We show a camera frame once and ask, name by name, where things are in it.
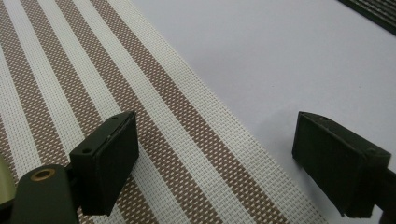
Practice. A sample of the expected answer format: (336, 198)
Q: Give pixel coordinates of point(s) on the brown white striped woven placemat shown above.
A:
(93, 62)

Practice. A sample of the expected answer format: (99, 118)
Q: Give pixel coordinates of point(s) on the black chopstick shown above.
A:
(383, 23)
(389, 11)
(392, 4)

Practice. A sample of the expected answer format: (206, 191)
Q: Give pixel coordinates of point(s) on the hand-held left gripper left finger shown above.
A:
(104, 168)

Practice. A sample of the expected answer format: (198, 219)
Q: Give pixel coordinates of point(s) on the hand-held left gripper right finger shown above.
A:
(339, 168)

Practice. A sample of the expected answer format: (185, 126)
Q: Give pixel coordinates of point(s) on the green bowl with utensils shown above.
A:
(5, 183)

